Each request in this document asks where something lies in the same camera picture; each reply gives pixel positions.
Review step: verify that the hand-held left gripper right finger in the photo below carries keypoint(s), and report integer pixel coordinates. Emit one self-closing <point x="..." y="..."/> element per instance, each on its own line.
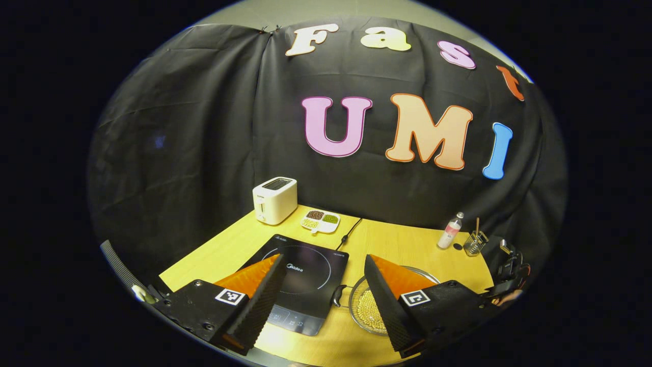
<point x="387" y="306"/>

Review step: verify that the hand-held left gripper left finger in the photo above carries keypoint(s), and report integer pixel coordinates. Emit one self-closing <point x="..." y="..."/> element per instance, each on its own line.
<point x="265" y="298"/>

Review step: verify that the pile of yellow soybeans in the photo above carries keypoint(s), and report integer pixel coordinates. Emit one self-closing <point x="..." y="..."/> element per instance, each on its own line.
<point x="371" y="311"/>

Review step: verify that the black induction cooktop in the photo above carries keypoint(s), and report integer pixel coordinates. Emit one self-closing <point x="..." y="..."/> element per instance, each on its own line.
<point x="310" y="285"/>

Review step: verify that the clear glass stick holder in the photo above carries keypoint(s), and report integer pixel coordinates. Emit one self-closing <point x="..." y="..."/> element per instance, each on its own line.
<point x="475" y="245"/>

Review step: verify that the wooden stick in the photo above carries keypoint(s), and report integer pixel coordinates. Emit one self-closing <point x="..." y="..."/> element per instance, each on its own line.
<point x="477" y="227"/>

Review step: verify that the small pink label bottle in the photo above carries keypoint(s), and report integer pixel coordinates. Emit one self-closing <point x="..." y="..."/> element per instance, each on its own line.
<point x="450" y="233"/>

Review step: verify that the white divided bean dish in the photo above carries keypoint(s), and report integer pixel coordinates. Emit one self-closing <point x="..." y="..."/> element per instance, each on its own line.
<point x="321" y="221"/>

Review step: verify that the white toaster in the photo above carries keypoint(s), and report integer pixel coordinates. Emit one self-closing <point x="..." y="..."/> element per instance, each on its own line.
<point x="275" y="201"/>

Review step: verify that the black backdrop cloth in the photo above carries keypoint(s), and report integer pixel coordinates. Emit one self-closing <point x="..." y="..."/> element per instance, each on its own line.
<point x="193" y="127"/>

